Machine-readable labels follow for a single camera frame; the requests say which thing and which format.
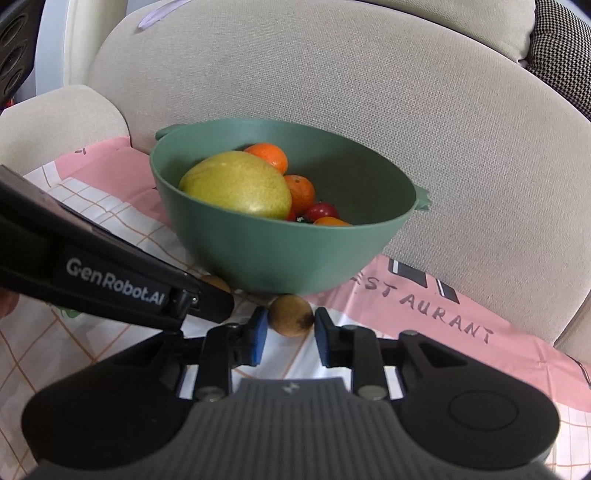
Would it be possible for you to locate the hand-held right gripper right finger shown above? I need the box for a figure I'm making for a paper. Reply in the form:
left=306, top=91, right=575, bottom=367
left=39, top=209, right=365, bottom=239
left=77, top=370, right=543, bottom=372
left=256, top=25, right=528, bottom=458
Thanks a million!
left=314, top=307, right=492, bottom=401

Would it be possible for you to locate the brown longan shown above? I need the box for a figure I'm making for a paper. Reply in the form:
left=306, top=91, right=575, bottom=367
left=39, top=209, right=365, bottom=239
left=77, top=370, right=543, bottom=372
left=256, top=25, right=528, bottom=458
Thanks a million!
left=201, top=273, right=232, bottom=296
left=269, top=294, right=315, bottom=337

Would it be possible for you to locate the black device with round holes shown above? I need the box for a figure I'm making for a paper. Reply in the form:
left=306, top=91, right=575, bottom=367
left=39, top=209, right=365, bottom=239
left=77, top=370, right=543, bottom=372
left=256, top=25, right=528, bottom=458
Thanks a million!
left=0, top=0, right=35, bottom=107

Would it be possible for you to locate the beige sofa backrest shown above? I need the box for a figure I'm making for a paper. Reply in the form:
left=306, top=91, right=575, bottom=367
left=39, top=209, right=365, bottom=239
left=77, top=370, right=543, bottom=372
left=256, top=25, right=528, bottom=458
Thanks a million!
left=365, top=0, right=536, bottom=63

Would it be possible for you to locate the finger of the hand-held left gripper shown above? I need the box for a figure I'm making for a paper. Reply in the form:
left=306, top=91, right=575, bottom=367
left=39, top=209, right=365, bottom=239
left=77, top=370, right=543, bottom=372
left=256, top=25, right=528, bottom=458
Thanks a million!
left=171, top=276, right=235, bottom=330

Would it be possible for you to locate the person's left hand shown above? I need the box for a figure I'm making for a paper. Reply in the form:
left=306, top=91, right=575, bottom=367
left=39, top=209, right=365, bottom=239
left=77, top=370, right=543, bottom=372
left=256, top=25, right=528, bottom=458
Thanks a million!
left=0, top=290, right=20, bottom=319

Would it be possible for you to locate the white furniture panel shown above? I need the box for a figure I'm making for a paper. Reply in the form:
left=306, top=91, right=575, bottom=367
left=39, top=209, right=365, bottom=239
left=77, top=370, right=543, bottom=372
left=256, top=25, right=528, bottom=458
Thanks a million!
left=34, top=0, right=127, bottom=100

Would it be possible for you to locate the beige sofa back cushion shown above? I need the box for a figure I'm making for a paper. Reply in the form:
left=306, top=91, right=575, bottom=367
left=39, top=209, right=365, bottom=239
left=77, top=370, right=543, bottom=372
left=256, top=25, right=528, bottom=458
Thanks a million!
left=88, top=0, right=591, bottom=352

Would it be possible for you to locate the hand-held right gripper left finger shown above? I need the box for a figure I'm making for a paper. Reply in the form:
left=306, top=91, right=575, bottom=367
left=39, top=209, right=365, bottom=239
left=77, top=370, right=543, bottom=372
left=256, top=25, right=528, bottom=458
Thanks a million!
left=99, top=307, right=269, bottom=402

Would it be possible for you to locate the black and white checked pillow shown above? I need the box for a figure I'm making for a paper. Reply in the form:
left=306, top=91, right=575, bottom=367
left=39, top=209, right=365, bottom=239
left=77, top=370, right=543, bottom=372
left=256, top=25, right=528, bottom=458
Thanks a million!
left=522, top=0, right=591, bottom=121

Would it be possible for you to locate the beige sofa armrest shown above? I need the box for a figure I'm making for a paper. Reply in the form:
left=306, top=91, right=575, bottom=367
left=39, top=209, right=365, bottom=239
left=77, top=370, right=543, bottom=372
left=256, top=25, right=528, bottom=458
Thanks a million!
left=0, top=84, right=130, bottom=174

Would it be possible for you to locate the pale purple fabric label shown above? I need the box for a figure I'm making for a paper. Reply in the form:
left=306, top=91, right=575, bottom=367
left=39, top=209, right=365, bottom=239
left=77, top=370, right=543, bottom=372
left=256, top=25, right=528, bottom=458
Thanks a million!
left=137, top=0, right=183, bottom=31

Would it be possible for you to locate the large yellow-green pear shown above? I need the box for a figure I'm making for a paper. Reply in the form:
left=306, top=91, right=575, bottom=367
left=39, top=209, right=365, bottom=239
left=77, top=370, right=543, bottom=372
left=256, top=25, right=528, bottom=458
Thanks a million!
left=178, top=150, right=293, bottom=220

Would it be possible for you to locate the green colander bowl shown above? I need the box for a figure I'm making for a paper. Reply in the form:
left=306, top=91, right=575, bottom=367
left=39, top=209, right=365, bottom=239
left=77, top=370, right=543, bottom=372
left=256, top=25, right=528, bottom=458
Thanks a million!
left=149, top=117, right=432, bottom=296

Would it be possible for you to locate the pink and white printed cloth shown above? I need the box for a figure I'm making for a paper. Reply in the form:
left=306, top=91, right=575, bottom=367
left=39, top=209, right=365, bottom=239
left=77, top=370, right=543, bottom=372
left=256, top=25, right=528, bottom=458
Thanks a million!
left=0, top=136, right=591, bottom=480

